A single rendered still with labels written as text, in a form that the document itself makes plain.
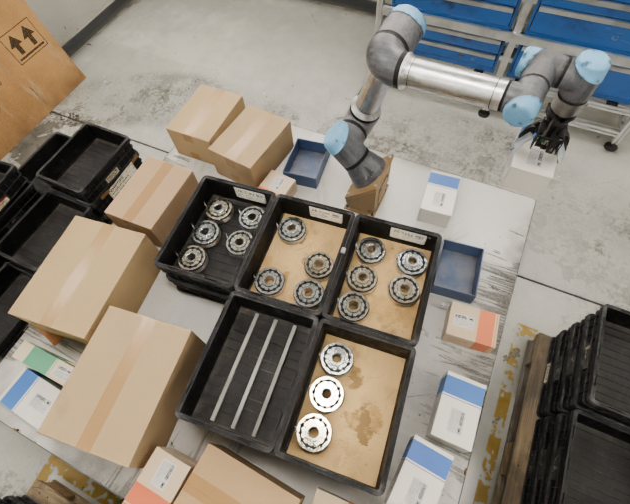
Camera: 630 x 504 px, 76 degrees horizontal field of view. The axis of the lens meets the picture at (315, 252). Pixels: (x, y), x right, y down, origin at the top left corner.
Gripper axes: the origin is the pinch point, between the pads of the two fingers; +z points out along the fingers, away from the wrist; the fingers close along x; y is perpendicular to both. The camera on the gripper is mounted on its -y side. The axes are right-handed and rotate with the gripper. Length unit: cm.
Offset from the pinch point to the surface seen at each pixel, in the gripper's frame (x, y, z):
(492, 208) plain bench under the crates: -1.2, -7.5, 40.9
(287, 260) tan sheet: -64, 53, 28
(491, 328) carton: 9, 46, 33
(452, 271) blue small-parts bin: -8.2, 26.9, 40.3
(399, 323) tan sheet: -20, 59, 28
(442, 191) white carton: -22.2, -0.9, 31.9
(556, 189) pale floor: 42, -93, 111
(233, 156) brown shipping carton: -105, 20, 25
